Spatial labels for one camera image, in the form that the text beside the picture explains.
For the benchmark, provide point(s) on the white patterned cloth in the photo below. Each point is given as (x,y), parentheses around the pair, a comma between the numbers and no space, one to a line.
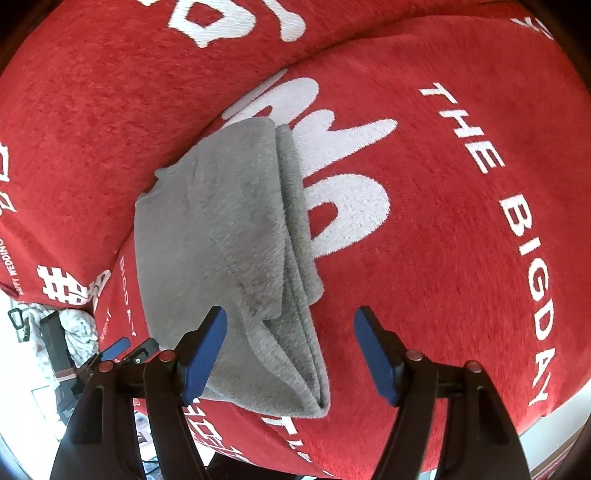
(78,323)

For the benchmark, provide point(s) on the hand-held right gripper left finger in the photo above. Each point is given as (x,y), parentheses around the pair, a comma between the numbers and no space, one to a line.
(203,361)

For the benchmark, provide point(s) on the red printed blanket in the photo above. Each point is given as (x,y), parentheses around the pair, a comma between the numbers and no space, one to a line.
(461,230)

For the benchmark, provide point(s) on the metal clip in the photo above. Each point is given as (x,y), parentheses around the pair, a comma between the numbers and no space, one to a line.
(16,318)

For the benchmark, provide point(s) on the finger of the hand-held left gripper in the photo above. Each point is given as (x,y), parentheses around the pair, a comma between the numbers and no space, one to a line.
(115,348)
(141,351)

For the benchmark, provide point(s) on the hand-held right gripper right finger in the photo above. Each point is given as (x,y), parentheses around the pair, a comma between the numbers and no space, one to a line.
(378,361)

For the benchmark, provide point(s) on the grey sock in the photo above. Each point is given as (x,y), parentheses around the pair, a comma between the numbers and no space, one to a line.
(207,230)

